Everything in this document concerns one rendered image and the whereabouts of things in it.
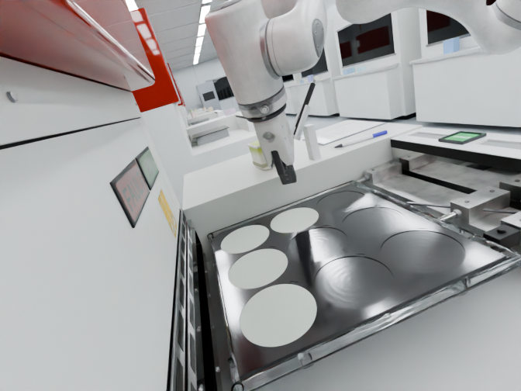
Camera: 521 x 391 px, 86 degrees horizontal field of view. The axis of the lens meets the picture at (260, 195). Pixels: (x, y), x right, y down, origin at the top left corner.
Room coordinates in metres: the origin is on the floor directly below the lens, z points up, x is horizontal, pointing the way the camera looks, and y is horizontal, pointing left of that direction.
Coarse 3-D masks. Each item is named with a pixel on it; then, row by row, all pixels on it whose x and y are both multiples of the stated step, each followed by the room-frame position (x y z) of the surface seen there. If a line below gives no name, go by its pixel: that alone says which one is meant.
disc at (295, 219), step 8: (296, 208) 0.56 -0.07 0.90; (304, 208) 0.55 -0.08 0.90; (280, 216) 0.54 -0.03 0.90; (288, 216) 0.53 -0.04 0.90; (296, 216) 0.52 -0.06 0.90; (304, 216) 0.51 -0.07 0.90; (312, 216) 0.50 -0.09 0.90; (272, 224) 0.52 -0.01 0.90; (280, 224) 0.51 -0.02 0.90; (288, 224) 0.49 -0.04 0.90; (296, 224) 0.49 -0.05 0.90; (304, 224) 0.48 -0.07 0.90; (280, 232) 0.47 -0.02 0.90; (288, 232) 0.47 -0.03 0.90
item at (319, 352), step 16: (512, 256) 0.25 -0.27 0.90; (480, 272) 0.24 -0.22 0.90; (496, 272) 0.24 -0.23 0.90; (448, 288) 0.24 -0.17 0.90; (464, 288) 0.23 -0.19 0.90; (416, 304) 0.23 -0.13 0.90; (432, 304) 0.22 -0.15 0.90; (384, 320) 0.22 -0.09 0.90; (400, 320) 0.22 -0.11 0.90; (336, 336) 0.22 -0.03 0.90; (352, 336) 0.21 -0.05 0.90; (368, 336) 0.21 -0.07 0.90; (304, 352) 0.21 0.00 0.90; (320, 352) 0.21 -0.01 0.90; (336, 352) 0.21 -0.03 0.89; (272, 368) 0.20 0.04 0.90; (288, 368) 0.20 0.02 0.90; (240, 384) 0.20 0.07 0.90; (256, 384) 0.19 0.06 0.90
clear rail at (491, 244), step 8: (352, 184) 0.60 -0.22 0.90; (360, 184) 0.57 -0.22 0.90; (376, 192) 0.51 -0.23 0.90; (392, 200) 0.46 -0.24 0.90; (408, 208) 0.42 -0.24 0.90; (416, 208) 0.41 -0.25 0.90; (424, 216) 0.39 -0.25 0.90; (432, 216) 0.37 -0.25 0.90; (440, 224) 0.35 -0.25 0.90; (448, 224) 0.34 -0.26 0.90; (456, 232) 0.33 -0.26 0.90; (464, 232) 0.32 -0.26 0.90; (472, 232) 0.31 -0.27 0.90; (480, 240) 0.29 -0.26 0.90; (488, 240) 0.29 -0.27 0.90; (496, 248) 0.27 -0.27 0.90; (504, 248) 0.27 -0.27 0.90
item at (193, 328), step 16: (192, 224) 0.56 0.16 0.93; (192, 240) 0.47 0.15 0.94; (192, 256) 0.41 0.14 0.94; (192, 272) 0.36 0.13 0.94; (192, 288) 0.32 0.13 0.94; (208, 288) 0.42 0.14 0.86; (192, 304) 0.29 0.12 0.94; (208, 304) 0.37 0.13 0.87; (192, 320) 0.26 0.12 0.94; (208, 320) 0.33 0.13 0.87; (192, 336) 0.24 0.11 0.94; (208, 336) 0.30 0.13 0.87; (192, 352) 0.22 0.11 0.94; (208, 352) 0.28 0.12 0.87; (192, 368) 0.20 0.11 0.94; (208, 368) 0.25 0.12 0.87; (192, 384) 0.18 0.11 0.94; (208, 384) 0.23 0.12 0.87
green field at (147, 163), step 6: (144, 156) 0.43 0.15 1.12; (150, 156) 0.48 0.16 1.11; (144, 162) 0.41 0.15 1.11; (150, 162) 0.45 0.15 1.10; (144, 168) 0.39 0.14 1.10; (150, 168) 0.43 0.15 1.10; (156, 168) 0.48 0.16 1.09; (150, 174) 0.42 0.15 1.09; (156, 174) 0.46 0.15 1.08; (150, 180) 0.40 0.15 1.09; (150, 186) 0.38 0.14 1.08
